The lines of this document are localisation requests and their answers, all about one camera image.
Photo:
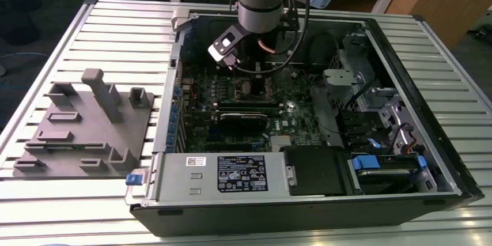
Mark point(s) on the silver CPU with green edge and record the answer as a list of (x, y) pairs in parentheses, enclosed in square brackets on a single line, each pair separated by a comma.
[(257, 90)]

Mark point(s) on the CPU socket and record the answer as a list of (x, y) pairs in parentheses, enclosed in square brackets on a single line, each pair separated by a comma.
[(241, 89)]

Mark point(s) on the black RAM slot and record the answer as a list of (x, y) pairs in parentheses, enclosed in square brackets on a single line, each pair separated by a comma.
[(245, 103)]

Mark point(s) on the round silver capacitor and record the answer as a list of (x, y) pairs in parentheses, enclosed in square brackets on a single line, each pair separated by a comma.
[(294, 73)]

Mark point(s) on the perforated metal drive cage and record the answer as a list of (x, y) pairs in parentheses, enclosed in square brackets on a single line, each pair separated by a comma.
[(358, 61)]

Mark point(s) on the black graphics card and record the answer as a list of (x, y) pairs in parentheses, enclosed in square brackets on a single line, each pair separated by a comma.
[(244, 122)]

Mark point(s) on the green motherboard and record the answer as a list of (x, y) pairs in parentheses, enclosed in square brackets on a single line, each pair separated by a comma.
[(302, 119)]

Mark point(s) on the silver chipset heatsink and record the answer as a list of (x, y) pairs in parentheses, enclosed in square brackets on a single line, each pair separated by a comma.
[(280, 143)]

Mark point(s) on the silver metal disk bay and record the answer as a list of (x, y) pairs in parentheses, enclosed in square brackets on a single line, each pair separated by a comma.
[(396, 105)]

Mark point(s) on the black plastic shroud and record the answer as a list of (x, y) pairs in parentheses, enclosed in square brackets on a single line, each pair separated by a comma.
[(318, 171)]

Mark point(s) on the hard disk in blue carrier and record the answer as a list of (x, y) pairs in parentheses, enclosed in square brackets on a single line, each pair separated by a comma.
[(366, 162)]

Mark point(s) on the silver power supply with label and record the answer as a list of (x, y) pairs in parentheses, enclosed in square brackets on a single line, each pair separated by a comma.
[(180, 179)]

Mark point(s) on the grey plastic parts rack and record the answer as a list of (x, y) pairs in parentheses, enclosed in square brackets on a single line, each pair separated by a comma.
[(96, 142)]

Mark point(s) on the blue plastic latch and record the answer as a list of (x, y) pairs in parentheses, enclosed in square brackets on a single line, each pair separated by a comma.
[(133, 179)]

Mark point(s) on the black PC case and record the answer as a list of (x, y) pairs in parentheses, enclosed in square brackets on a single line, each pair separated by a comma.
[(268, 220)]

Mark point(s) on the green RAM stick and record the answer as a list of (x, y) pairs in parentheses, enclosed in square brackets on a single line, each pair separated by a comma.
[(62, 146)]

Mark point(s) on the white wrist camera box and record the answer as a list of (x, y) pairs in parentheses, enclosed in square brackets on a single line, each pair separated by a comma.
[(221, 48)]

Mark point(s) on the grey metal bracket with hole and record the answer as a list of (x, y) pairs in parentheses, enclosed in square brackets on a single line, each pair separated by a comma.
[(340, 77)]

